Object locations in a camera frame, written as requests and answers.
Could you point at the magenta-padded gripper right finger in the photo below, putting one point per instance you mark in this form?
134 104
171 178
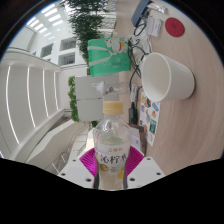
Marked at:
146 171

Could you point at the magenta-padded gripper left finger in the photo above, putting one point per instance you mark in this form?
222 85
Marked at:
75 171

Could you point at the clear yellow-capped drink bottle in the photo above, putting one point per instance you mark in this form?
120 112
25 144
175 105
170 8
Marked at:
111 150

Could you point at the clear white-lidded water bottle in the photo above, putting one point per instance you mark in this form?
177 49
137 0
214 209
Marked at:
111 88

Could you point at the open brown booklet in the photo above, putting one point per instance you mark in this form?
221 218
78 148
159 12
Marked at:
136 140

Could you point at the colourful sticker sheet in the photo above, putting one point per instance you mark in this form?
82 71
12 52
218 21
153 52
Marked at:
150 120

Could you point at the black charger block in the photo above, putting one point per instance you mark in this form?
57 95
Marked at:
133 113

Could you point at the white cabinet with plants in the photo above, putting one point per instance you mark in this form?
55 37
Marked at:
90 100

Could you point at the group of ceiling light strips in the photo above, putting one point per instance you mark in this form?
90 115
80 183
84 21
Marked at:
28 96

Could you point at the white paper cup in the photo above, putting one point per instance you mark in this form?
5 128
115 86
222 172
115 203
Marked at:
173 78

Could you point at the green tote bag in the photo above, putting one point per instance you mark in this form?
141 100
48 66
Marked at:
106 56

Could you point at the small white packet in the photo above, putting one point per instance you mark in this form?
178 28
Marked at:
156 8
154 26

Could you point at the flat round red coaster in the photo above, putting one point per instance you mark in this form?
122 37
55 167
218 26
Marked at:
174 27

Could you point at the row of green hedge plants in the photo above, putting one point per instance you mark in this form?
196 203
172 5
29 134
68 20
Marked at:
88 23

